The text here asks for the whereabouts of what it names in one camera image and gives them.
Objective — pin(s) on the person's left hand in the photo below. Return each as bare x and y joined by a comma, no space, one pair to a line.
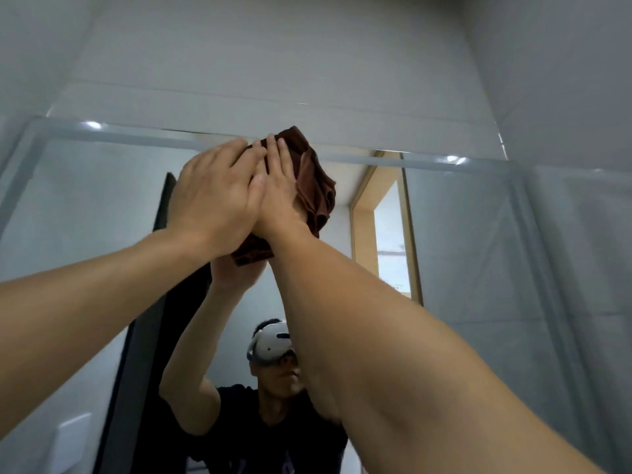
217,197

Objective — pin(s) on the person's right hand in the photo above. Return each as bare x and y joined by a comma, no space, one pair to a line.
281,192

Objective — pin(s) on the wall mirror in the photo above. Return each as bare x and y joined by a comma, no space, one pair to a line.
494,241

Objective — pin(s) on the brown microfibre cloth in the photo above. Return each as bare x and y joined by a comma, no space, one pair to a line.
316,187

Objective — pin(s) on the person's left forearm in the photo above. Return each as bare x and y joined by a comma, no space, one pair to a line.
74,315

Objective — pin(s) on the person's right forearm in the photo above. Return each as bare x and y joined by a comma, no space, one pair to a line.
419,365

